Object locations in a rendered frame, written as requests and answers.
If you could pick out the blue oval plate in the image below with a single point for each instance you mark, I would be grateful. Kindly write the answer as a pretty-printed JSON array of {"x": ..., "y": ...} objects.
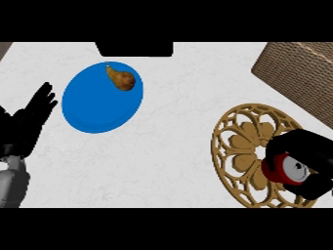
[{"x": 100, "y": 97}]

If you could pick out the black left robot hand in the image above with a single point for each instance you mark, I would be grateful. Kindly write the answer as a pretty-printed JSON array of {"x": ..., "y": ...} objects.
[{"x": 22, "y": 123}]

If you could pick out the gold openwork round placemat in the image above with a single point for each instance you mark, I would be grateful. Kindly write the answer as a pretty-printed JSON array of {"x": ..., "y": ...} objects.
[{"x": 243, "y": 153}]

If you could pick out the brown wicker basket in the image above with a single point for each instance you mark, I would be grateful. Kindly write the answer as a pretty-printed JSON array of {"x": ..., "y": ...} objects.
[{"x": 313, "y": 81}]

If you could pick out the red can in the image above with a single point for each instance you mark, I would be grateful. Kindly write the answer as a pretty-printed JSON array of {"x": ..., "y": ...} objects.
[{"x": 283, "y": 171}]

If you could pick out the brown pear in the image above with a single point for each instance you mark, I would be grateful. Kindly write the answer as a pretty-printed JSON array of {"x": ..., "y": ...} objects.
[{"x": 121, "y": 79}]

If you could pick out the black appliance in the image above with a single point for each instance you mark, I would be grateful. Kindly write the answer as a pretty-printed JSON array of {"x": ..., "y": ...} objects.
[{"x": 134, "y": 49}]

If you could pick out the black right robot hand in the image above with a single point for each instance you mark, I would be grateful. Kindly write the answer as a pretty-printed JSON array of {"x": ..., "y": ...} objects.
[{"x": 317, "y": 153}]

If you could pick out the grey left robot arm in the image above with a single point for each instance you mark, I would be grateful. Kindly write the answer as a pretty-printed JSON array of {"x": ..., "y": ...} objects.
[{"x": 3, "y": 185}]

